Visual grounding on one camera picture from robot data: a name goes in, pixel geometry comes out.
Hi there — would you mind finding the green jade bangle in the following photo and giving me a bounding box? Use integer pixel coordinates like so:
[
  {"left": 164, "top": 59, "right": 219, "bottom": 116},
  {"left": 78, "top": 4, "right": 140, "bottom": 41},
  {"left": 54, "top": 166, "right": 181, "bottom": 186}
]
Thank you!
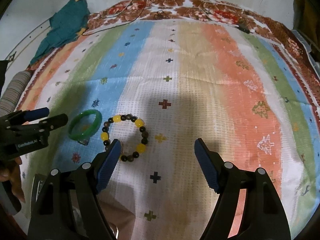
[{"left": 68, "top": 109, "right": 102, "bottom": 146}]

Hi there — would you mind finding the yellow and black bead bracelet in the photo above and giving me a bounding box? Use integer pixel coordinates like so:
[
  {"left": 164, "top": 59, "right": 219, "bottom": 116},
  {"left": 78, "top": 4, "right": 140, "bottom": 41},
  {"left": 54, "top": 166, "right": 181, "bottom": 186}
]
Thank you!
[{"left": 100, "top": 114, "right": 149, "bottom": 163}]

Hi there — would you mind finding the person's left hand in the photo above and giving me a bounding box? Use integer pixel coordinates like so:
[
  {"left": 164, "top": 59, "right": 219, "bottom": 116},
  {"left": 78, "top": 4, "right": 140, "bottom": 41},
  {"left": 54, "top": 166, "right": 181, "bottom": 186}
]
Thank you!
[{"left": 1, "top": 157, "right": 25, "bottom": 203}]

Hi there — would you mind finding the grey striped bolster pillow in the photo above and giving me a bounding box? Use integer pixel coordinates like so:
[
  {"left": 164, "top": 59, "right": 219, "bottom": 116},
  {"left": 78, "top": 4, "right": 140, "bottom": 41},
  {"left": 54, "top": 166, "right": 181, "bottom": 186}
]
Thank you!
[{"left": 0, "top": 70, "right": 33, "bottom": 116}]

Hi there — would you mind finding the silver metal tin box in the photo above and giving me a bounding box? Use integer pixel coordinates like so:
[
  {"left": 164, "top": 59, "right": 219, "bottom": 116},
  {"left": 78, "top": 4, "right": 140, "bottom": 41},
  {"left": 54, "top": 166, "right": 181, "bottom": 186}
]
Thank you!
[{"left": 28, "top": 171, "right": 116, "bottom": 239}]

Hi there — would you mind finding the teal cloth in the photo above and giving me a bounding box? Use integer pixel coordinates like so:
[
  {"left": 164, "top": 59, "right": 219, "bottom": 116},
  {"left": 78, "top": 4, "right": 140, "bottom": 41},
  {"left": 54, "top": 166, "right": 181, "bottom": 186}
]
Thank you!
[{"left": 30, "top": 0, "right": 90, "bottom": 64}]

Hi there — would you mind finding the striped colourful bed mat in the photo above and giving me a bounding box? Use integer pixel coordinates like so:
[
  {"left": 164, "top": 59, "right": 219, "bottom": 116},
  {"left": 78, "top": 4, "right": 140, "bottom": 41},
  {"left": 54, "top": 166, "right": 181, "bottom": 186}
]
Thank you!
[{"left": 18, "top": 20, "right": 319, "bottom": 239}]

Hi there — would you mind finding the floral brown bedsheet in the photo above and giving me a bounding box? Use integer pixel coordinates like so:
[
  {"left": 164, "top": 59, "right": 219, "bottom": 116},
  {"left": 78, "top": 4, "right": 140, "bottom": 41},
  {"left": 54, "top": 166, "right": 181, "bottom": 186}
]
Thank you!
[{"left": 24, "top": 0, "right": 320, "bottom": 120}]

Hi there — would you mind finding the small black charger device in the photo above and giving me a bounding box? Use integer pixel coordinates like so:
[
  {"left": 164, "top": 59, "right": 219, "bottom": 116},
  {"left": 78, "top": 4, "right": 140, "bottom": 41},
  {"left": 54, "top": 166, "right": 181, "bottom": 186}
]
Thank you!
[{"left": 236, "top": 23, "right": 251, "bottom": 34}]

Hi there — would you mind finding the black charging cable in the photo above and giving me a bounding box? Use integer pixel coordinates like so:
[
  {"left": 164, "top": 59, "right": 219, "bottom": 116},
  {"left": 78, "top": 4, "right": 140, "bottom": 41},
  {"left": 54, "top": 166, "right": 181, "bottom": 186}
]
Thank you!
[{"left": 81, "top": 0, "right": 151, "bottom": 36}]

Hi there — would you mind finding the white wire rack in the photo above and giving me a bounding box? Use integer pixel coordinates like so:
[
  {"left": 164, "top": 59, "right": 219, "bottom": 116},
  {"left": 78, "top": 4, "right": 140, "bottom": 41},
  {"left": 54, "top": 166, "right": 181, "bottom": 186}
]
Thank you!
[{"left": 291, "top": 29, "right": 319, "bottom": 68}]

